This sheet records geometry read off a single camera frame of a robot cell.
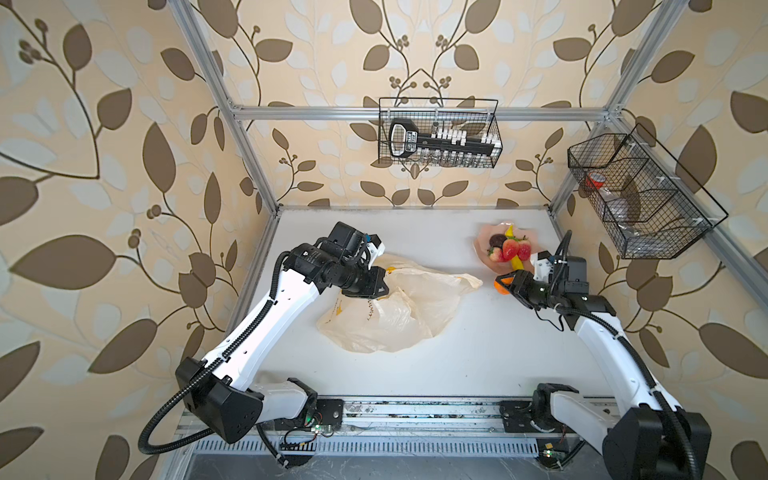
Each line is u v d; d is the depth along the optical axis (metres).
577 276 0.62
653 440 0.39
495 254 1.02
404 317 0.69
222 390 0.38
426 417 0.75
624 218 0.76
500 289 0.79
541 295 0.69
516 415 0.74
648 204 0.74
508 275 0.78
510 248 1.00
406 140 0.85
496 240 1.04
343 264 0.58
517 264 1.01
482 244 1.05
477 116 0.91
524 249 1.02
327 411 0.76
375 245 0.67
